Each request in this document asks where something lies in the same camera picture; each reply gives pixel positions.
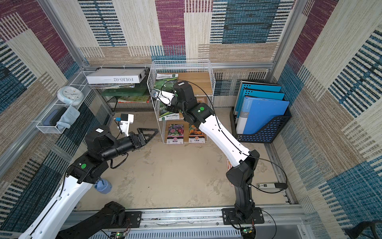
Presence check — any teal folder back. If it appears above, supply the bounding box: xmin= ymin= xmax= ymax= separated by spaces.
xmin=234 ymin=81 xmax=282 ymax=114

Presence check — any white folio box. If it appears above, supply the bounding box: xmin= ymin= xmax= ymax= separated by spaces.
xmin=86 ymin=68 xmax=147 ymax=85

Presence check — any black file holder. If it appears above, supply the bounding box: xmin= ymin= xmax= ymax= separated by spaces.
xmin=230 ymin=107 xmax=291 ymax=144

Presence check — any red green book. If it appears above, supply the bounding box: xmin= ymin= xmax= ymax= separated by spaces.
xmin=117 ymin=95 xmax=150 ymax=103

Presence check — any orange flower seed packet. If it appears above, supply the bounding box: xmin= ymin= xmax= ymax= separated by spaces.
xmin=189 ymin=124 xmax=206 ymax=143

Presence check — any green seed bag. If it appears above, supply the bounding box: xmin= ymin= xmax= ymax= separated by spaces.
xmin=158 ymin=102 xmax=180 ymax=121
xmin=154 ymin=74 xmax=179 ymax=92

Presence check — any dark blue case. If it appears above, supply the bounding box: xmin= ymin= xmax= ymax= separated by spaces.
xmin=42 ymin=107 xmax=67 ymax=126

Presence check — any teal folder middle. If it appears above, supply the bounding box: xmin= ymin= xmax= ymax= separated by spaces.
xmin=235 ymin=88 xmax=285 ymax=119

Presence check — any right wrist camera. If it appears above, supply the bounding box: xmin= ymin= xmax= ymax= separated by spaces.
xmin=150 ymin=89 xmax=175 ymax=106

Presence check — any teal folder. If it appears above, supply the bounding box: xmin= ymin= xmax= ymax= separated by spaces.
xmin=235 ymin=88 xmax=285 ymax=119
xmin=234 ymin=81 xmax=282 ymax=114

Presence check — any blue folder front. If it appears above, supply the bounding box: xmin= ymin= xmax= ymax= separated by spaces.
xmin=236 ymin=97 xmax=289 ymax=134

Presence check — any white wire wall basket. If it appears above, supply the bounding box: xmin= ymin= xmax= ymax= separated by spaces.
xmin=36 ymin=70 xmax=90 ymax=134

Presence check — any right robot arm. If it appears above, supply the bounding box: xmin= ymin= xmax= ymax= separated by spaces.
xmin=151 ymin=81 xmax=260 ymax=224

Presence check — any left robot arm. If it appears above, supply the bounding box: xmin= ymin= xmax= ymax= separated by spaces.
xmin=20 ymin=125 xmax=159 ymax=239

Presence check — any green book in tray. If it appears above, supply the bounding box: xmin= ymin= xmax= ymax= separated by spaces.
xmin=101 ymin=88 xmax=147 ymax=97

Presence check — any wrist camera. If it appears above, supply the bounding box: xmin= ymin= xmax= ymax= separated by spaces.
xmin=150 ymin=89 xmax=175 ymax=106
xmin=115 ymin=114 xmax=134 ymax=136

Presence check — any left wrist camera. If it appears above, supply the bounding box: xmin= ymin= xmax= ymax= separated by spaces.
xmin=115 ymin=114 xmax=134 ymax=136

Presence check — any white wire shelf rack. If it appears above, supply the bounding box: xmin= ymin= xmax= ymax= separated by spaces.
xmin=147 ymin=59 xmax=215 ymax=143

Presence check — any light blue cloth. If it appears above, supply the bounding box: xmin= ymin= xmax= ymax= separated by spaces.
xmin=57 ymin=106 xmax=80 ymax=130

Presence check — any white round clock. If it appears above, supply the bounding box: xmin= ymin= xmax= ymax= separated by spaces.
xmin=57 ymin=86 xmax=84 ymax=106

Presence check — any purple flower seed packet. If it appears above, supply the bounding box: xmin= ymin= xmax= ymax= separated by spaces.
xmin=166 ymin=124 xmax=184 ymax=144

